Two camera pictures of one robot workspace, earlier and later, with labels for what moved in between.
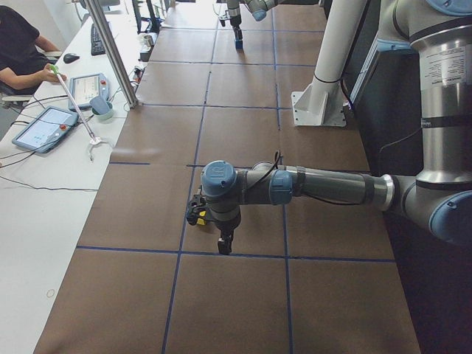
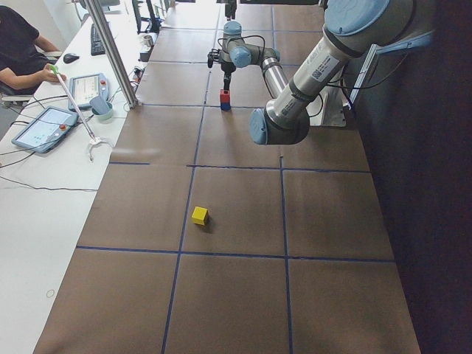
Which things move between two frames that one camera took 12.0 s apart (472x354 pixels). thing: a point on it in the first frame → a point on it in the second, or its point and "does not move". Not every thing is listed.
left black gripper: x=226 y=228 → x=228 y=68
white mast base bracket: x=321 y=103 does not move
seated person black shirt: x=23 y=66 does not move
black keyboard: x=96 y=45 does not move
